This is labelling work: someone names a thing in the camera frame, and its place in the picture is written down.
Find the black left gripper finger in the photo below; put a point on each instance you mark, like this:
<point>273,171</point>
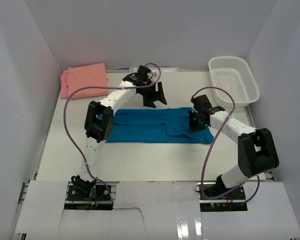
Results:
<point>160,94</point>
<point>149,102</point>

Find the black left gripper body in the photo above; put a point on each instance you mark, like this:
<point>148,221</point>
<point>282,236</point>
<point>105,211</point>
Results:
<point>149,92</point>

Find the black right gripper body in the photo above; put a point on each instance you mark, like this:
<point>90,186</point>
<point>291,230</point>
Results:
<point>195,124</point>

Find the blue t shirt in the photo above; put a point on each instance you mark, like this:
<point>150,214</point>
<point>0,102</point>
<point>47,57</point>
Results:
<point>160,126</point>

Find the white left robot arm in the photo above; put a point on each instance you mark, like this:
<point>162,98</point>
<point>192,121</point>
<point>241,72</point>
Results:
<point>99,120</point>

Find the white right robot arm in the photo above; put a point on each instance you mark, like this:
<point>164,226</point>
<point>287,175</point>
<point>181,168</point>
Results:
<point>256,151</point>

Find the white paper sheet at back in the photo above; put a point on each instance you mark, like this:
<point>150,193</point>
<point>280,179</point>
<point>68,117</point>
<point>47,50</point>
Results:
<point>155,69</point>

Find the white perforated plastic basket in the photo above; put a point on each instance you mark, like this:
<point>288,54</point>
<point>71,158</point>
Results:
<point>233,74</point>

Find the folded salmon t shirt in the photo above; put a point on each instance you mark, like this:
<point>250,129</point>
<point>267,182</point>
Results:
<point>87,76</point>

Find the folded pink t shirt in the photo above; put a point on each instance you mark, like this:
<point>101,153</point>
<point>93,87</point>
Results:
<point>63,85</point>

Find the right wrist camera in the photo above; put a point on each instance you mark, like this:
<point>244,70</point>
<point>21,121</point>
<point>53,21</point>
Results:
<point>195,103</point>

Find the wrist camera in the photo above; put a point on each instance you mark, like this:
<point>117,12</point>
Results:
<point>195,103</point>
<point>153,76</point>

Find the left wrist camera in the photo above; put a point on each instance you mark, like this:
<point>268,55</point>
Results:
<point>153,76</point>

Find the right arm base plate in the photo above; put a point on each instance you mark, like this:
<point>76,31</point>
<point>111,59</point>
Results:
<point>232,202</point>

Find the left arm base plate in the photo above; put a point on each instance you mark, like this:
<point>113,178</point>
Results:
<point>98,199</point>

